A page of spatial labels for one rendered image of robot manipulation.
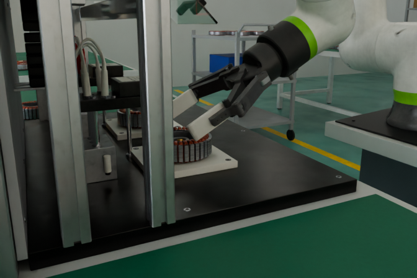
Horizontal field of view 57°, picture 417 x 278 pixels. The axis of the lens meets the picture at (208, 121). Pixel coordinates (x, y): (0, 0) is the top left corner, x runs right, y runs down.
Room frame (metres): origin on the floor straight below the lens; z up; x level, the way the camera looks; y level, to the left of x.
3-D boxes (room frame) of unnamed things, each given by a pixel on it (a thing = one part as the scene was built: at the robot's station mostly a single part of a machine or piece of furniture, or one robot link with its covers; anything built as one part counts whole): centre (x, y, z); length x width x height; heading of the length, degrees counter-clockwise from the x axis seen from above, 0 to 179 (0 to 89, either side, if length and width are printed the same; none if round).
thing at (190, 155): (0.65, 0.05, 0.80); 0.11 x 0.11 x 0.04
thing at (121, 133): (0.86, 0.15, 0.78); 0.15 x 0.15 x 0.01; 25
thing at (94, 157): (0.58, 0.18, 0.80); 0.08 x 0.05 x 0.06; 25
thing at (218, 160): (0.65, 0.05, 0.78); 0.15 x 0.15 x 0.01; 25
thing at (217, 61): (3.52, -0.30, 0.51); 1.01 x 0.60 x 1.01; 25
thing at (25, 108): (1.07, 0.49, 0.77); 0.11 x 0.11 x 0.04
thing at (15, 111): (0.65, 0.33, 0.92); 0.66 x 0.01 x 0.30; 25
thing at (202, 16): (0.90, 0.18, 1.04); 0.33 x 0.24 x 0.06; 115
